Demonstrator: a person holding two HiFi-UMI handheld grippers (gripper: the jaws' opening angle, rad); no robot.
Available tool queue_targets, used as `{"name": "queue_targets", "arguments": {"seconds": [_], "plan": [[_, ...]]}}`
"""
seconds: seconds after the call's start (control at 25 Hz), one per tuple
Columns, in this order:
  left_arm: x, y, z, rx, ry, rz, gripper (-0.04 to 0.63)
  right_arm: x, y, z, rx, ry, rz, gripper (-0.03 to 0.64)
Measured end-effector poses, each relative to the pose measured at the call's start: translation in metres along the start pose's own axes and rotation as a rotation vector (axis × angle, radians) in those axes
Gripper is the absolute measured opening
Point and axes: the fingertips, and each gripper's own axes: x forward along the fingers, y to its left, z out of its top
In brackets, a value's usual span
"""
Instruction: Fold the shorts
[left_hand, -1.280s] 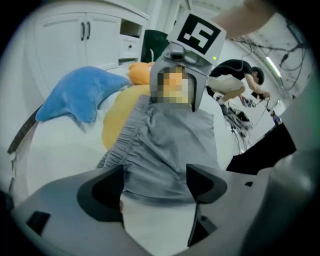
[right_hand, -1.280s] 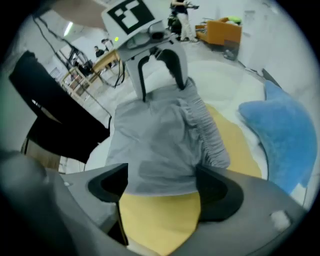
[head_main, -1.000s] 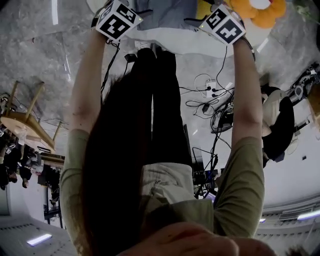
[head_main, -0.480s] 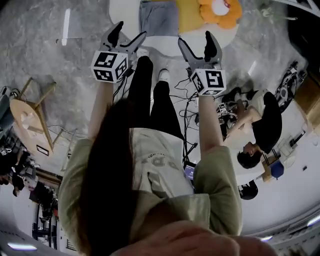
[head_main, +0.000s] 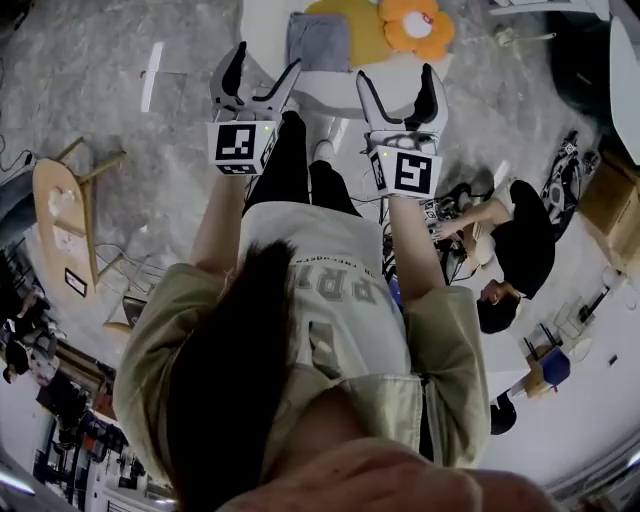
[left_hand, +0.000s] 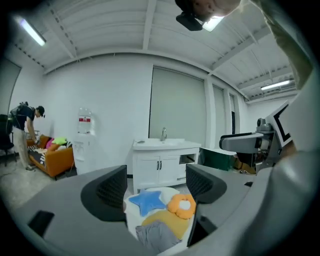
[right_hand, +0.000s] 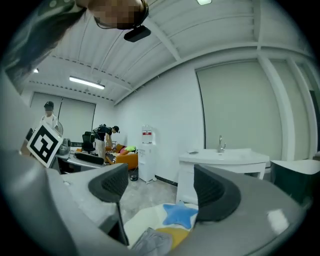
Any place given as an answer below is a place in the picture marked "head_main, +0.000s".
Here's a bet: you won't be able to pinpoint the grey cloth garment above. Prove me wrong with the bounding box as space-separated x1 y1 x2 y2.
286 12 351 74

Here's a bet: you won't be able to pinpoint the spare grey gripper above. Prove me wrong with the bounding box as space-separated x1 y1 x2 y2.
539 130 584 236

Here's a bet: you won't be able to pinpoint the orange flower plush toy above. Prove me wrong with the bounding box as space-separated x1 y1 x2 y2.
304 0 396 69

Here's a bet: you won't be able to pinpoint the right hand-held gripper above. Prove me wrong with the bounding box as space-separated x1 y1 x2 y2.
355 63 448 201

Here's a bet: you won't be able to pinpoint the black trousers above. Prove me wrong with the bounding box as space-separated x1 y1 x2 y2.
242 110 361 219

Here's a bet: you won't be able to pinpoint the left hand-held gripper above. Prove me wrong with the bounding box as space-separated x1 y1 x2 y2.
206 41 303 176

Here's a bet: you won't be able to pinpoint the cardboard box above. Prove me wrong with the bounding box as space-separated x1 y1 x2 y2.
577 149 640 271

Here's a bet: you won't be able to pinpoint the olive and white shirt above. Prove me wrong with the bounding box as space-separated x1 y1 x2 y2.
112 202 491 501

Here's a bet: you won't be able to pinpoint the white round table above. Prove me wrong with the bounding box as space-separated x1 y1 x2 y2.
239 0 454 121

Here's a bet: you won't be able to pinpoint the person's right forearm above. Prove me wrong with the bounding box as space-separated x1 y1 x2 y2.
387 194 446 301

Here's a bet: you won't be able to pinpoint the person's left forearm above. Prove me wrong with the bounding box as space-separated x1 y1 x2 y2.
189 172 251 274

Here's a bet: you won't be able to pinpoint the person's face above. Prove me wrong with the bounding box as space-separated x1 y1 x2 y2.
214 437 566 512

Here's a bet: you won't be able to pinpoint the wooden oval side table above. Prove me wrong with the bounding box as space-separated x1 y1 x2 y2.
32 137 129 299

